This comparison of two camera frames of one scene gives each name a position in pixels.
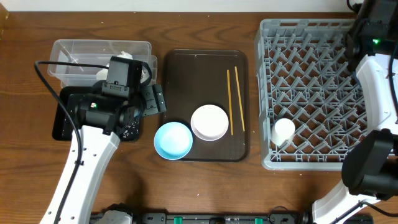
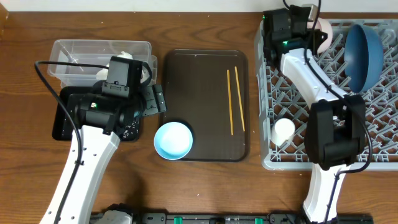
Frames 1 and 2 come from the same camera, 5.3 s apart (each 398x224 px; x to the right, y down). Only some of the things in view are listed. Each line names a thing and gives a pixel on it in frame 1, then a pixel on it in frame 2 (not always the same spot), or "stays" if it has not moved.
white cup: [282, 131] stays
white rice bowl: [209, 122] -> [324, 25]
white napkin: [102, 74] stays
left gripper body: [153, 101] stays
